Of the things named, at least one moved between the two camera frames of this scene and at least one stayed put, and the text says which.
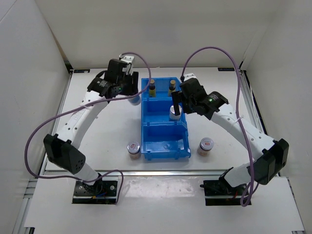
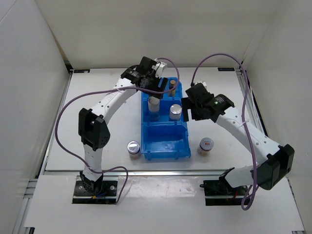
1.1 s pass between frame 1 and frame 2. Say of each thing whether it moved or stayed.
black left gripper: moved
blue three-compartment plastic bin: stayed
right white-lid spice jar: stayed
